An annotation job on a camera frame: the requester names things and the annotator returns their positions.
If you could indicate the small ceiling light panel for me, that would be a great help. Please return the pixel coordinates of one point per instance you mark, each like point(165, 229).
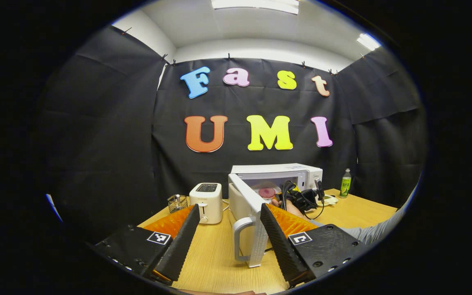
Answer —
point(368, 41)

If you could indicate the long ceiling light panel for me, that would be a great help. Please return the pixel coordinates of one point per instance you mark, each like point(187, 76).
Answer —
point(256, 4)

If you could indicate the black backdrop cloth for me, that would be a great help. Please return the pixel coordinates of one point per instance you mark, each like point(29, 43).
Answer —
point(96, 143)

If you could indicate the white plate with pink food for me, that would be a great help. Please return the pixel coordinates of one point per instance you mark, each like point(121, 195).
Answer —
point(266, 192)

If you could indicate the divided white tray of grains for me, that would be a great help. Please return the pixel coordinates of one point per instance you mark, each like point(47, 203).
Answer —
point(331, 200)

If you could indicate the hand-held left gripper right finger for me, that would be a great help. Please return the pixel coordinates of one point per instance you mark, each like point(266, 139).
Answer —
point(281, 246)

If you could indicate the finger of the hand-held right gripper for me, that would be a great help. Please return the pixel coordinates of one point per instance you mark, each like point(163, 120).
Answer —
point(294, 188)

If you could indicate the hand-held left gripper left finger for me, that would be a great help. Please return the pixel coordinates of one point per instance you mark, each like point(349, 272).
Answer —
point(180, 246)

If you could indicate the white toaster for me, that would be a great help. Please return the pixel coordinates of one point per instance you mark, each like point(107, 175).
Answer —
point(207, 205)

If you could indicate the green drink bottle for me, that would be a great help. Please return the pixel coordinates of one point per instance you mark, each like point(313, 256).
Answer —
point(345, 186)

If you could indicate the white microwave oven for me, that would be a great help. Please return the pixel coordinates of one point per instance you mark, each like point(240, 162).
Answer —
point(277, 169)

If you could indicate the row of small cloth clips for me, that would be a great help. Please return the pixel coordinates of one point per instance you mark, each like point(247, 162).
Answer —
point(228, 56)

